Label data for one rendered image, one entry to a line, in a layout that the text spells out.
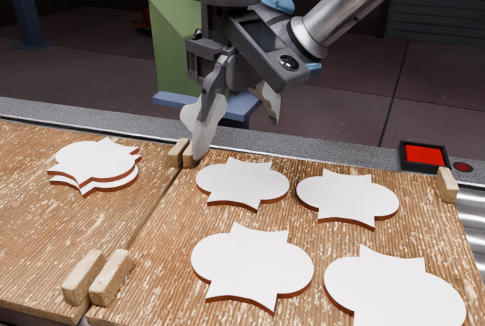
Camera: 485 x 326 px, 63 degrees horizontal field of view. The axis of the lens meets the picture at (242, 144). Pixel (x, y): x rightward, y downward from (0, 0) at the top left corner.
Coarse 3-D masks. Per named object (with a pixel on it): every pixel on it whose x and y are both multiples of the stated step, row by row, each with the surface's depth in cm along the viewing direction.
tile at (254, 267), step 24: (216, 240) 48; (240, 240) 48; (264, 240) 48; (192, 264) 45; (216, 264) 45; (240, 264) 45; (264, 264) 45; (288, 264) 45; (312, 264) 45; (216, 288) 42; (240, 288) 42; (264, 288) 42; (288, 288) 42
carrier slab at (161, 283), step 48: (192, 192) 58; (432, 192) 58; (144, 240) 50; (192, 240) 50; (288, 240) 50; (336, 240) 50; (384, 240) 50; (432, 240) 50; (144, 288) 43; (192, 288) 43; (480, 288) 43
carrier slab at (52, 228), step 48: (0, 144) 70; (48, 144) 70; (144, 144) 70; (0, 192) 58; (48, 192) 58; (96, 192) 58; (144, 192) 58; (0, 240) 50; (48, 240) 50; (96, 240) 50; (0, 288) 43; (48, 288) 43
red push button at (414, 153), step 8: (408, 152) 69; (416, 152) 69; (424, 152) 69; (432, 152) 69; (440, 152) 70; (408, 160) 67; (416, 160) 67; (424, 160) 67; (432, 160) 67; (440, 160) 67
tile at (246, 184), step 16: (208, 176) 60; (224, 176) 60; (240, 176) 60; (256, 176) 60; (272, 176) 60; (208, 192) 57; (224, 192) 57; (240, 192) 57; (256, 192) 57; (272, 192) 57; (288, 192) 58; (256, 208) 54
